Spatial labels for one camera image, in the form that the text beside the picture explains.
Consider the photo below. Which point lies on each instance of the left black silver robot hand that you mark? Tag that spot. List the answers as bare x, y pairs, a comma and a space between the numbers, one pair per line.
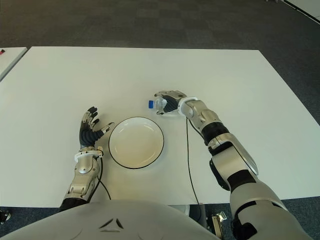
87, 135

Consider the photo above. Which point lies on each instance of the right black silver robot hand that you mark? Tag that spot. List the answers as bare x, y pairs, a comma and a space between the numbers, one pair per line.
172, 101

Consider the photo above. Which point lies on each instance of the clear water bottle blue cap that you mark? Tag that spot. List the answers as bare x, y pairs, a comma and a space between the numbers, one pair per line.
156, 103

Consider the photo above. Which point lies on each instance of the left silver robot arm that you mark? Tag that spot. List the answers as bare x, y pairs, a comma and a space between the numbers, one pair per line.
83, 172

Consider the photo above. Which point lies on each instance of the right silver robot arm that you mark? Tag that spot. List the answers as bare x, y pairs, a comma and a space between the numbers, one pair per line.
232, 157

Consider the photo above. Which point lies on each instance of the white plate black rim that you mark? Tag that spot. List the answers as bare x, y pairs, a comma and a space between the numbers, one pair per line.
136, 142

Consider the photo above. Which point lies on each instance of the grey robot torso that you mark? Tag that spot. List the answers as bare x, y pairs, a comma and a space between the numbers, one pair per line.
112, 220

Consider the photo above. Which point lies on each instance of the white side table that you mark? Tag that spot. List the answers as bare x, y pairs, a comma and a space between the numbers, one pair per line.
10, 60

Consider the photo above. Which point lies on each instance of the black table leg base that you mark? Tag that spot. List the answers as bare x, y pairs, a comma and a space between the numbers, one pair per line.
197, 212

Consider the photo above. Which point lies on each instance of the black table foot caster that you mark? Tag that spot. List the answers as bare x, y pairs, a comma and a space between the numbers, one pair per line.
5, 215

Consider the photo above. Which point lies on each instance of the red black marker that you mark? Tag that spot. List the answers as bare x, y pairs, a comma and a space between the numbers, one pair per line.
2, 51

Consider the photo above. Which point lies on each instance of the metal table foot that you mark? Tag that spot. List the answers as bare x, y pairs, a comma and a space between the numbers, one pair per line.
217, 223

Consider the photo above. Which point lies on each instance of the grey chair base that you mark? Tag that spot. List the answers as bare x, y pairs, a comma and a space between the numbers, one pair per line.
272, 1

